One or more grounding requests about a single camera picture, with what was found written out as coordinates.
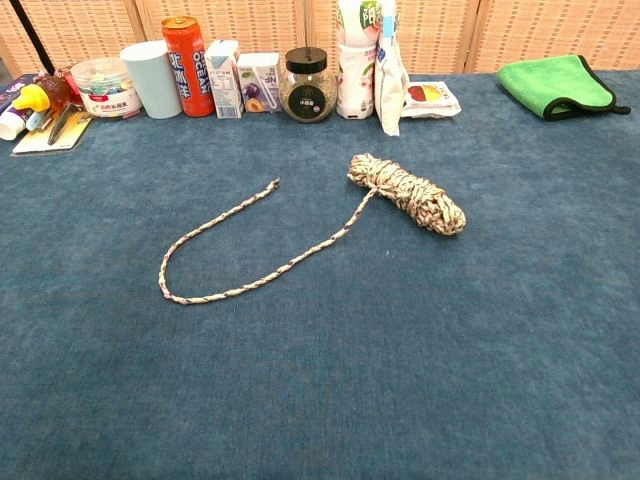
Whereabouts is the beige braided rope bundle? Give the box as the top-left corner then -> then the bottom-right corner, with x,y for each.
158,152 -> 468,306

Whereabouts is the blue table cloth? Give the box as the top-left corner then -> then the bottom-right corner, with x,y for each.
0,69 -> 640,480

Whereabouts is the glass jar black lid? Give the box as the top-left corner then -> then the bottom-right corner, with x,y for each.
278,47 -> 338,124

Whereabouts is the white snack bag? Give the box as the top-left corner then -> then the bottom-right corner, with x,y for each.
373,0 -> 410,137

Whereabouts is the peach drink bottle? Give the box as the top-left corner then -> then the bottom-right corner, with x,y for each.
335,0 -> 382,121

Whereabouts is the small plum juice carton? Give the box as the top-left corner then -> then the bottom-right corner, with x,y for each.
236,52 -> 283,114

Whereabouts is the flat red yellow snack packet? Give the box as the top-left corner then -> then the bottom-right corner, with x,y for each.
399,81 -> 461,120

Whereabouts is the white milk carton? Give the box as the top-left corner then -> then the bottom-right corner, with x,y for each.
204,39 -> 245,120

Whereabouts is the orange soda can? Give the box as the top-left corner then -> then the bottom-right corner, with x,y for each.
161,15 -> 216,118

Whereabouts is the bamboo folding screen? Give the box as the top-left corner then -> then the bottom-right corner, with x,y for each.
0,0 -> 640,77

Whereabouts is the light blue plastic cup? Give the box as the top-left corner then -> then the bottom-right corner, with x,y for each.
119,39 -> 184,120

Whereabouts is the clear tub of clips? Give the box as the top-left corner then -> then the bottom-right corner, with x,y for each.
70,56 -> 143,120

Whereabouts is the yellow card with scissors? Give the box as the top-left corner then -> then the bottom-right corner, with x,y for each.
10,102 -> 94,156

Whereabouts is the green microfiber cloth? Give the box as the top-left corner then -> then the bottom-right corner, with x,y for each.
496,53 -> 632,123

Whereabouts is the red small packet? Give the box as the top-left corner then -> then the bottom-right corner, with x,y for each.
55,67 -> 84,106

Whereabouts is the white toothpaste tube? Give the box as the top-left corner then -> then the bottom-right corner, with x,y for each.
0,104 -> 31,141

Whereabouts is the purple toothpaste box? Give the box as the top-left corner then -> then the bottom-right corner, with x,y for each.
0,73 -> 39,114

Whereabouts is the black tripod stand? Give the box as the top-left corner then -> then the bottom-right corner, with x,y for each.
8,0 -> 56,76

